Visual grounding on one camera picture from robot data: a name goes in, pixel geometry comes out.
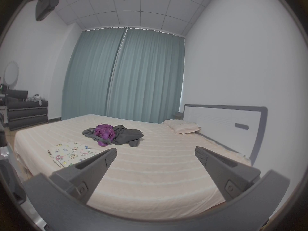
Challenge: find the bed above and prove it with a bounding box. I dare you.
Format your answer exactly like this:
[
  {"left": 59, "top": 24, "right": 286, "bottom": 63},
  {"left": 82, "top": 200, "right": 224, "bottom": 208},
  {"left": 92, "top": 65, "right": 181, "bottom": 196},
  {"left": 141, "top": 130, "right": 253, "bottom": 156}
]
[{"left": 13, "top": 104, "right": 268, "bottom": 221}]

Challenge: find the black chest of drawers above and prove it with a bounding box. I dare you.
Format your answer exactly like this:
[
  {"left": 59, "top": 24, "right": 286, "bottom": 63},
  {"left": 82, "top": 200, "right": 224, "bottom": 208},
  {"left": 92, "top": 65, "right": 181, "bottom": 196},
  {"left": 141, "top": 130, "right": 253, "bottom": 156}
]
[{"left": 0, "top": 89, "right": 49, "bottom": 131}]

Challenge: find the white printed pyjama top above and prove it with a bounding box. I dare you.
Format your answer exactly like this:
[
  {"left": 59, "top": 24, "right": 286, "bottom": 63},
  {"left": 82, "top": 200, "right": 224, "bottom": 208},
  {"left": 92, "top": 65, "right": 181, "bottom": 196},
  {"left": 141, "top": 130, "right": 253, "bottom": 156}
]
[{"left": 47, "top": 141, "right": 98, "bottom": 169}]

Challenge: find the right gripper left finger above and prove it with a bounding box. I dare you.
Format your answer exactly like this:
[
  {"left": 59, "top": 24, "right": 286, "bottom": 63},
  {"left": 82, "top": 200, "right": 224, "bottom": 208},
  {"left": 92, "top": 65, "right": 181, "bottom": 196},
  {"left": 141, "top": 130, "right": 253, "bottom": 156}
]
[{"left": 49, "top": 147, "right": 118, "bottom": 205}]

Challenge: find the round white mirror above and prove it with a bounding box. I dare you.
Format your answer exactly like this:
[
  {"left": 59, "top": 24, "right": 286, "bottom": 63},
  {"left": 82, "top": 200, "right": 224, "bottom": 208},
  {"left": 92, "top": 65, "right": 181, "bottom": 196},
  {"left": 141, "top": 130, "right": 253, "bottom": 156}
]
[{"left": 4, "top": 61, "right": 19, "bottom": 86}]

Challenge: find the small grey white clothes pile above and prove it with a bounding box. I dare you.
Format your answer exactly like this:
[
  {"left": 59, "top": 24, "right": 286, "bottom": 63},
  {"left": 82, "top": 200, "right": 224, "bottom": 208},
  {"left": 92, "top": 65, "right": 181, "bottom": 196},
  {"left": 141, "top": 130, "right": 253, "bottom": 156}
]
[{"left": 27, "top": 94, "right": 43, "bottom": 106}]

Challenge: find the cream pillow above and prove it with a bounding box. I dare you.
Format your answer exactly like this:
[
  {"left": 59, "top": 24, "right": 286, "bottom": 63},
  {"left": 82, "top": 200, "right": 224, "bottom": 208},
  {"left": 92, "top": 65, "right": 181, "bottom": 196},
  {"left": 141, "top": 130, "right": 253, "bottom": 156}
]
[{"left": 161, "top": 119, "right": 202, "bottom": 136}]

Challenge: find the pile of clothes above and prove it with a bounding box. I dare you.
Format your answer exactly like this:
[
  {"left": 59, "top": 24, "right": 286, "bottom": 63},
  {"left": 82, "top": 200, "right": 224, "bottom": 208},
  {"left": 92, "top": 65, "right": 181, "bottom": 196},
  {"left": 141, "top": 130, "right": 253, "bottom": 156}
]
[{"left": 81, "top": 123, "right": 144, "bottom": 148}]

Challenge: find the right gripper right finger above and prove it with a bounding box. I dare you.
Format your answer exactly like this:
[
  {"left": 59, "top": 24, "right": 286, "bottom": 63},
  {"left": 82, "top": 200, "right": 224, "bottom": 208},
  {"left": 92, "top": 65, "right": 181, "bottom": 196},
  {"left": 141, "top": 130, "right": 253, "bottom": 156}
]
[{"left": 195, "top": 146, "right": 262, "bottom": 202}]

